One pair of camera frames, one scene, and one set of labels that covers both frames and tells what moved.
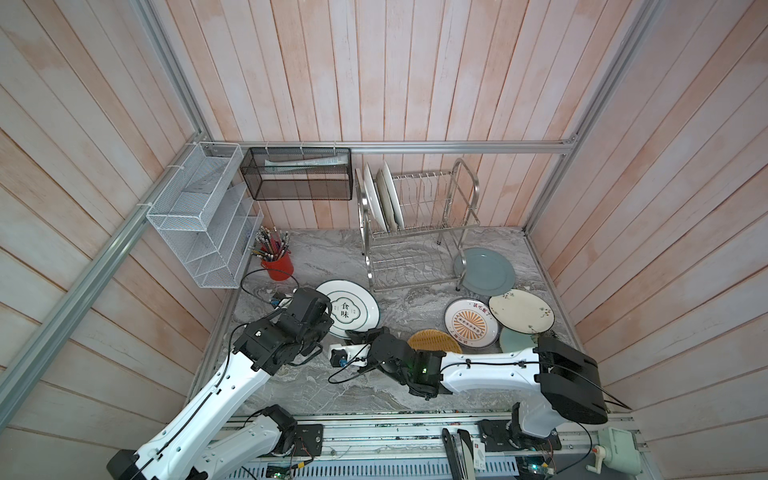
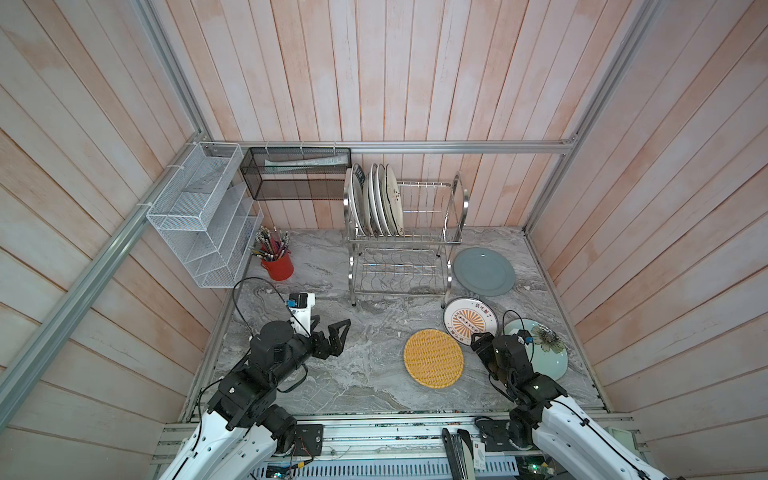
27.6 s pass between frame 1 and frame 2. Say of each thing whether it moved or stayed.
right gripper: moved
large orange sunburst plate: moved
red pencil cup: stayed
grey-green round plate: stayed
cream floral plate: moved
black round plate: moved
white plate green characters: moved
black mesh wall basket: stayed
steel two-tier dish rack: moved
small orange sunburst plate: stayed
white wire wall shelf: stayed
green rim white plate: moved
